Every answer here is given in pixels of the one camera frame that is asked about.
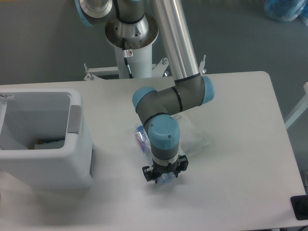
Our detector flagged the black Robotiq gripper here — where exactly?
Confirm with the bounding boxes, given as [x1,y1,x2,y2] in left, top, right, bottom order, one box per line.
[142,155,188,184]

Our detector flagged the clear crushed plastic bottle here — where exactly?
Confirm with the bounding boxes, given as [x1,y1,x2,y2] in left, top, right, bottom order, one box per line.
[134,123,175,185]

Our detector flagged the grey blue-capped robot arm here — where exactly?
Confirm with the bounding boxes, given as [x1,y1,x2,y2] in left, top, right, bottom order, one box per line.
[75,0,215,182]

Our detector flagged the white trash can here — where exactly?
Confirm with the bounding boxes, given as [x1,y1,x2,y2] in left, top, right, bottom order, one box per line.
[0,87,94,189]

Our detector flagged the white plastic medical packaging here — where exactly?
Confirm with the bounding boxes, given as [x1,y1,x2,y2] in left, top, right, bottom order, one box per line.
[172,113,209,156]

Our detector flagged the black device at table edge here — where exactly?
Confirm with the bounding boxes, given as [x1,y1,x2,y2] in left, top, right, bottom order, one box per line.
[290,195,308,220]

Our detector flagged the blue plastic bag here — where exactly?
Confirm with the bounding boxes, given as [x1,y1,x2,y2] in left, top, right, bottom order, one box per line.
[264,0,308,23]

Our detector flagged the white metal base frame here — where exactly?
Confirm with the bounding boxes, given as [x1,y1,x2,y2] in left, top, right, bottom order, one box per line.
[84,54,207,80]

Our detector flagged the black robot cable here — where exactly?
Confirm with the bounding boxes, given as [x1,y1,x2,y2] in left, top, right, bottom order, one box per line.
[121,38,134,79]

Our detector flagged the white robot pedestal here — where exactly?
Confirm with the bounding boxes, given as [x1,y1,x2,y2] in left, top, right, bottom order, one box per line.
[105,13,158,79]

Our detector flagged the white frame leg right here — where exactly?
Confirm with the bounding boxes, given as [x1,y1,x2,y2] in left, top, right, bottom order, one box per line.
[284,82,308,129]

